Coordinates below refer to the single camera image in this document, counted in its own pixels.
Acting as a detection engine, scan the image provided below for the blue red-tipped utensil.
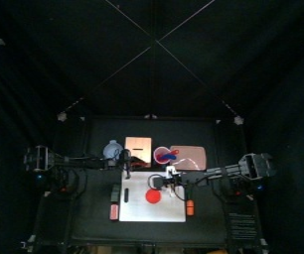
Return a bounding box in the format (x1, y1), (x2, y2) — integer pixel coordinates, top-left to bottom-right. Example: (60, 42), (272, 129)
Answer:
(161, 149), (181, 162)

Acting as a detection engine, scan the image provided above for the orange dough disc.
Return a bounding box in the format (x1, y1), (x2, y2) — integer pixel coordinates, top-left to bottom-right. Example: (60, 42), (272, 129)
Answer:
(144, 189), (163, 204)

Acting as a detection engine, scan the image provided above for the green white-striped block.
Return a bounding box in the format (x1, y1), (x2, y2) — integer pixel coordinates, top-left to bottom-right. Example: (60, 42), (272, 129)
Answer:
(110, 184), (122, 203)

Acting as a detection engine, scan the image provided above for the orange rectangular toy block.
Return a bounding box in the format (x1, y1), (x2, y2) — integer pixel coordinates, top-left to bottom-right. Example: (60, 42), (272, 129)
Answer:
(186, 198), (197, 217)

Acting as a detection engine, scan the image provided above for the white cutting board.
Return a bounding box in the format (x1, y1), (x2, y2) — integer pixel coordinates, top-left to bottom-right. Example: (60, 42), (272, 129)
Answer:
(118, 170), (189, 223)

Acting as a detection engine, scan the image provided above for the tan wooden board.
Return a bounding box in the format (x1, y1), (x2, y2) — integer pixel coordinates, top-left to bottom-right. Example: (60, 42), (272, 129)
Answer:
(169, 145), (209, 172)

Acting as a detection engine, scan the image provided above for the pale grey bowl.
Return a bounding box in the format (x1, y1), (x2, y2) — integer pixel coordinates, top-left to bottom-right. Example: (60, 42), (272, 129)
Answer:
(102, 139), (124, 162)

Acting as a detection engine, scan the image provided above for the red rectangular toy block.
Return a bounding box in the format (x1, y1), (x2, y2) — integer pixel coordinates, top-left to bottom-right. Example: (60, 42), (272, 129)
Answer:
(108, 203), (120, 221)

